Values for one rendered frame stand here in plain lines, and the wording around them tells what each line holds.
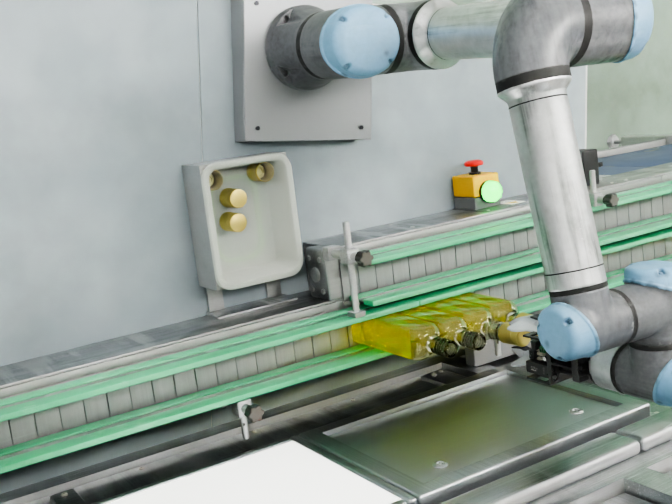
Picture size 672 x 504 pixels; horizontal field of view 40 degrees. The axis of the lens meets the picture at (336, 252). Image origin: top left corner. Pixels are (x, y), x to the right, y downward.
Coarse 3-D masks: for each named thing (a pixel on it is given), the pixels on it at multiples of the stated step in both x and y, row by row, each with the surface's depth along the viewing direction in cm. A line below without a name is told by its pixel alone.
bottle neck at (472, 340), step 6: (462, 330) 156; (456, 336) 156; (462, 336) 155; (468, 336) 154; (474, 336) 153; (480, 336) 153; (462, 342) 155; (468, 342) 154; (474, 342) 153; (480, 342) 154; (468, 348) 155; (474, 348) 153; (480, 348) 153
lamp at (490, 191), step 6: (486, 180) 192; (480, 186) 191; (486, 186) 190; (492, 186) 190; (498, 186) 190; (480, 192) 191; (486, 192) 190; (492, 192) 190; (498, 192) 190; (486, 198) 190; (492, 198) 190; (498, 198) 191
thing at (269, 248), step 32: (256, 160) 162; (288, 160) 166; (256, 192) 171; (288, 192) 167; (256, 224) 171; (288, 224) 169; (224, 256) 168; (256, 256) 172; (288, 256) 171; (224, 288) 162
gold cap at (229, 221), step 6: (222, 216) 167; (228, 216) 165; (234, 216) 164; (240, 216) 165; (222, 222) 166; (228, 222) 164; (234, 222) 164; (240, 222) 165; (246, 222) 165; (222, 228) 167; (228, 228) 165; (234, 228) 164; (240, 228) 165
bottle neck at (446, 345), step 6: (432, 336) 154; (432, 342) 152; (438, 342) 151; (444, 342) 150; (450, 342) 150; (456, 342) 151; (432, 348) 152; (438, 348) 151; (444, 348) 150; (450, 348) 152; (456, 348) 151; (438, 354) 152; (444, 354) 150; (450, 354) 151
